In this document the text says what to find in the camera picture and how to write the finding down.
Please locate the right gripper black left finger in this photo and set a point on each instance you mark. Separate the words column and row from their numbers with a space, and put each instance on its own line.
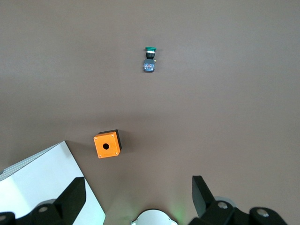
column 70, row 201

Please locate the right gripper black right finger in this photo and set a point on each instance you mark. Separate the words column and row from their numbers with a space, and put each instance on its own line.
column 204, row 201

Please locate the green push button switch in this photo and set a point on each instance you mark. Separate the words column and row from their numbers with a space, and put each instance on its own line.
column 149, row 65

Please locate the white drawer cabinet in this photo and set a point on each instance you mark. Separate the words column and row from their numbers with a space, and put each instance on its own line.
column 35, row 178

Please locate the brown table mat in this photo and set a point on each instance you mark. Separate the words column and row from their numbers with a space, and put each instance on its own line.
column 211, row 105

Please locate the orange button enclosure box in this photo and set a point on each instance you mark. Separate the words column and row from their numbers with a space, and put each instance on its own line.
column 111, row 140

